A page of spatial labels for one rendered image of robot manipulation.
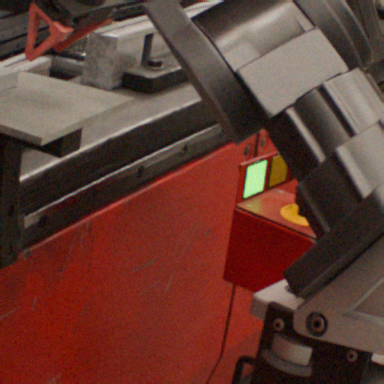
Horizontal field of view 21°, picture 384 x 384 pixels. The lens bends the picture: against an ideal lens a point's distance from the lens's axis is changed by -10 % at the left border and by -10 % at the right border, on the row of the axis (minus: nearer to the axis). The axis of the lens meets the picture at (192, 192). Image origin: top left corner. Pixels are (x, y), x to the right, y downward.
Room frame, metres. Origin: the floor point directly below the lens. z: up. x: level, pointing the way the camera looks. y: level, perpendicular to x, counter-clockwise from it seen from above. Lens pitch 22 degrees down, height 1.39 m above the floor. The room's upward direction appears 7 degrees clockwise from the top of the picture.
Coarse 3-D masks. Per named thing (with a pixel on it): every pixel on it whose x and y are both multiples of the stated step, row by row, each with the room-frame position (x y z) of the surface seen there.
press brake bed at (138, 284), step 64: (192, 128) 1.64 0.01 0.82; (64, 192) 1.34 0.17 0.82; (128, 192) 1.49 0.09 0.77; (192, 192) 1.64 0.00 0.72; (64, 256) 1.33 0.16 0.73; (128, 256) 1.49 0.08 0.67; (192, 256) 1.66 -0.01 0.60; (0, 320) 1.19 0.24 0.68; (64, 320) 1.33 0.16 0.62; (128, 320) 1.50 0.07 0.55; (192, 320) 1.69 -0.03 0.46; (256, 320) 1.95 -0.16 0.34
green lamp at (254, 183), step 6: (264, 162) 1.51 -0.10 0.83; (252, 168) 1.48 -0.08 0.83; (258, 168) 1.50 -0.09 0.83; (264, 168) 1.51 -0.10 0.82; (252, 174) 1.48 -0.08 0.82; (258, 174) 1.50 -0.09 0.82; (246, 180) 1.48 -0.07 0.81; (252, 180) 1.49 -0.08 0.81; (258, 180) 1.50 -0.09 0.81; (246, 186) 1.48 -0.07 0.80; (252, 186) 1.49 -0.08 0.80; (258, 186) 1.50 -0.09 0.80; (246, 192) 1.48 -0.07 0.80; (252, 192) 1.49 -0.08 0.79
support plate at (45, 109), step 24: (0, 72) 1.28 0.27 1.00; (24, 72) 1.28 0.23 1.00; (0, 96) 1.17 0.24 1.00; (24, 96) 1.18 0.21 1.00; (48, 96) 1.19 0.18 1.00; (72, 96) 1.19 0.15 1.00; (96, 96) 1.20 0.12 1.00; (120, 96) 1.21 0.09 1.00; (0, 120) 1.09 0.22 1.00; (24, 120) 1.09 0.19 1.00; (48, 120) 1.10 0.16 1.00; (72, 120) 1.11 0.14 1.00; (96, 120) 1.14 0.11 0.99
